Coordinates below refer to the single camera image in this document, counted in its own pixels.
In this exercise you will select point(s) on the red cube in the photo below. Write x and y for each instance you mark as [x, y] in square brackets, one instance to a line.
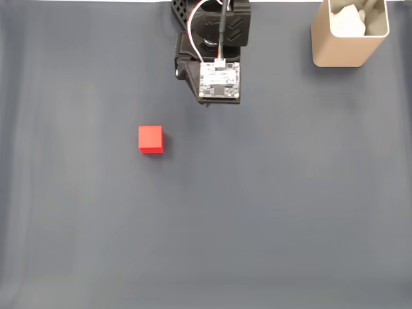
[150, 138]

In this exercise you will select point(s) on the beige rounded box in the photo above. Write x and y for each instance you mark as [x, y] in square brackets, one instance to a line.
[341, 50]

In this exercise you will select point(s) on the white crumpled tissue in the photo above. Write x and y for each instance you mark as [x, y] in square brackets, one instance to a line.
[347, 21]

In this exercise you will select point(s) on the dark grey table mat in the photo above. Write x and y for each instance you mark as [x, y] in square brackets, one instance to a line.
[225, 209]

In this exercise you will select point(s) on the camera circuit board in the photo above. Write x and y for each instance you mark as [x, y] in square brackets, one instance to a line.
[219, 78]

